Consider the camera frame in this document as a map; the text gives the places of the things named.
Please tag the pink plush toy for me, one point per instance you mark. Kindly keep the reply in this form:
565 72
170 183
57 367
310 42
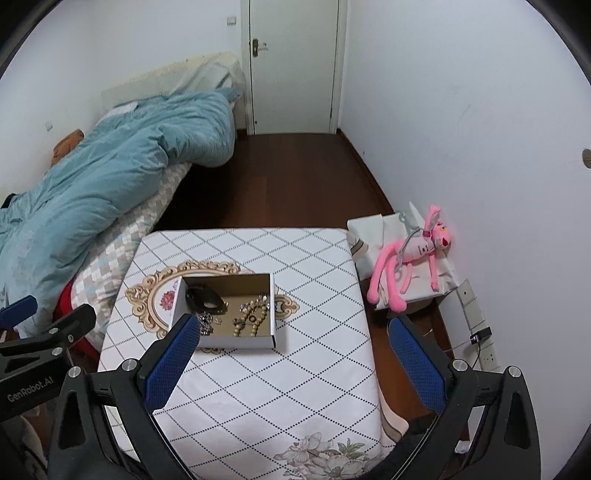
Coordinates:
418 249

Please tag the cardboard box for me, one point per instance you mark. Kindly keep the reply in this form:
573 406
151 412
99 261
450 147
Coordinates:
240 342

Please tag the white door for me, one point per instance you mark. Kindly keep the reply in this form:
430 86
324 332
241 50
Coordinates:
295 69

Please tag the light blue duvet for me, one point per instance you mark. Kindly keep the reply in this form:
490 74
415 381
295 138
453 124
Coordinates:
115 175

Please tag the white diamond-pattern tablecloth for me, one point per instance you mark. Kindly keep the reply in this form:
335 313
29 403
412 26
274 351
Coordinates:
300 369

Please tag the white wall socket strip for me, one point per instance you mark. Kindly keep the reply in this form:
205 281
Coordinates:
471 295

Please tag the round brown wall hook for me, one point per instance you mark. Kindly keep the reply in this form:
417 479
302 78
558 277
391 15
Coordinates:
587 158

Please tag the black watch band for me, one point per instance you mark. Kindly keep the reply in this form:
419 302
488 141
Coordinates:
196 295

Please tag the orange pillow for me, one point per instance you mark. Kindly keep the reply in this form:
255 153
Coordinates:
69 141

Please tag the cream pillow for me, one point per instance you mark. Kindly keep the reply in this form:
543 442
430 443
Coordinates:
207 69

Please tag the black plug charger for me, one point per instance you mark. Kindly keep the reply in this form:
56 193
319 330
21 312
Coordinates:
480 335

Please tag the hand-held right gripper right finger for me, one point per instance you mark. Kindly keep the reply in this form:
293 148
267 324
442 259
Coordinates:
418 364

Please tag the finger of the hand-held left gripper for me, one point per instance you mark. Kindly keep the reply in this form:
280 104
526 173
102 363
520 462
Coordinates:
18 309
71 323

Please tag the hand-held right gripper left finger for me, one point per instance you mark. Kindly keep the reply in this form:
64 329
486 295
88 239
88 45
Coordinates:
171 364

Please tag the checkered pillow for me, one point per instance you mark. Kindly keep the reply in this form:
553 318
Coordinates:
120 249

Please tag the red blanket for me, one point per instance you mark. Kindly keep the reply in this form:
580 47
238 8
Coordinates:
64 300

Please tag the white headboard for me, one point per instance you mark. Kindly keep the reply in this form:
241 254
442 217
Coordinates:
134 90

